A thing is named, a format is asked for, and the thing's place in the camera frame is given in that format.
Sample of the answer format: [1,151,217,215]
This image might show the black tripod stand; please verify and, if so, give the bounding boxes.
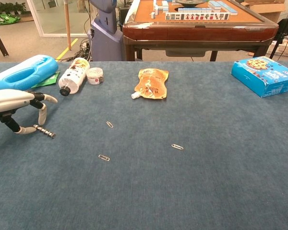
[268,0,288,59]

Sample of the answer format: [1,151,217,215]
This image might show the orange spout pouch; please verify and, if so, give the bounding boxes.
[131,68,169,100]

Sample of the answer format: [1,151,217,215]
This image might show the blue detergent bottle with handle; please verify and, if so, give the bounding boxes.
[0,54,60,91]

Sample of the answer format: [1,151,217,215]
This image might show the metal threaded bolt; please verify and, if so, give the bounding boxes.
[33,124,57,139]

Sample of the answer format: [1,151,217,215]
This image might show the tangled black floor cables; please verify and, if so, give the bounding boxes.
[60,38,92,62]

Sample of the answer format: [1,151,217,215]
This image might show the long diagonal mahjong tile wall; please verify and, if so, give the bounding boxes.
[208,0,239,16]

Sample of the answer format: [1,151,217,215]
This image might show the face-up mahjong tile row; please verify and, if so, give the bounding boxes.
[165,12,230,22]

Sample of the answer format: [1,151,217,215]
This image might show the cardboard box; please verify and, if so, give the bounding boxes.
[240,0,288,23]

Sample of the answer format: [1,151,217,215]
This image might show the green potted plants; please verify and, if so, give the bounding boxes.
[0,2,27,16]

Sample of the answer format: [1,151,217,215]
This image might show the small round clear container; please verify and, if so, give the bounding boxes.
[86,67,104,85]

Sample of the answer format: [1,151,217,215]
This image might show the white glass door frame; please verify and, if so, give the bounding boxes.
[26,0,92,38]

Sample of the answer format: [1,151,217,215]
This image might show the blue cookie box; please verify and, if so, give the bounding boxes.
[231,56,288,98]

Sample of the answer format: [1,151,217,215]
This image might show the white bottle with black cap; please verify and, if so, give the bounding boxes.
[58,57,91,97]

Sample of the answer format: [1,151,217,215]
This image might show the dark round dish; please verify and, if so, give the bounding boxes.
[175,0,208,7]

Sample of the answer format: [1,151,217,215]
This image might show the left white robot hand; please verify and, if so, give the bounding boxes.
[0,88,59,135]

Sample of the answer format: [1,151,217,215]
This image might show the green flat packet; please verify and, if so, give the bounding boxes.
[31,71,60,89]

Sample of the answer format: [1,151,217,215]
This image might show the green bag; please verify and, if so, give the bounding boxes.
[0,13,21,26]

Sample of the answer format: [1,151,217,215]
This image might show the blue-backed mahjong tile wall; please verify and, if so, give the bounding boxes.
[178,7,212,13]

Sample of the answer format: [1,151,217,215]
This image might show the standing mahjong tile cluster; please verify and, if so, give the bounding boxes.
[150,0,170,19]

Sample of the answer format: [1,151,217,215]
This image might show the brown mahjong table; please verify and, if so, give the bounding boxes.
[122,0,279,62]

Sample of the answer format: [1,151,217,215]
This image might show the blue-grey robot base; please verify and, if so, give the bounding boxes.
[88,0,126,62]

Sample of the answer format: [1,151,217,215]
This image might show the wooden pole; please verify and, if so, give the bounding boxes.
[63,0,72,51]

